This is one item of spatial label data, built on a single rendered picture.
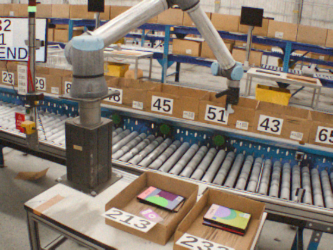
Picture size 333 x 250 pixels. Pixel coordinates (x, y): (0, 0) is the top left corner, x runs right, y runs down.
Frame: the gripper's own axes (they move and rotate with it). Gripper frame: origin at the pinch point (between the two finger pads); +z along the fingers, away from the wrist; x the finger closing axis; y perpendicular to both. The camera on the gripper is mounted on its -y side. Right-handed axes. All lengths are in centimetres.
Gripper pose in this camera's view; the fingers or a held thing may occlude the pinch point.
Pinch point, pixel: (225, 114)
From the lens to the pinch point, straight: 226.8
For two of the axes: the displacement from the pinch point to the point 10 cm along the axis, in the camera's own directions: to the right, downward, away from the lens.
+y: 9.3, 1.9, -3.1
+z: -0.8, 9.4, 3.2
